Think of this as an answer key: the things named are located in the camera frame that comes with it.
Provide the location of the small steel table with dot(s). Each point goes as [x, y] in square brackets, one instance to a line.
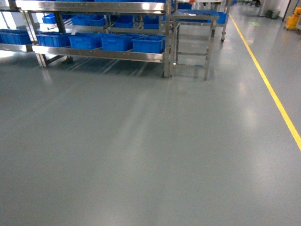
[194, 18]

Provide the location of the blue plastic bin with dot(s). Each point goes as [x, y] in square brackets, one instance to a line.
[53, 39]
[18, 37]
[88, 40]

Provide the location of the yellow mop bucket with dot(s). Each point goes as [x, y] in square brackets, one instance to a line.
[293, 19]

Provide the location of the blue bin with red bags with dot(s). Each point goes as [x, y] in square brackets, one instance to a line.
[149, 44]

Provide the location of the steel shelf rack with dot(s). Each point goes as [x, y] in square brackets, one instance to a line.
[47, 55]

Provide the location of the blue empty bin front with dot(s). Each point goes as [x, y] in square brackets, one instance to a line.
[123, 42]

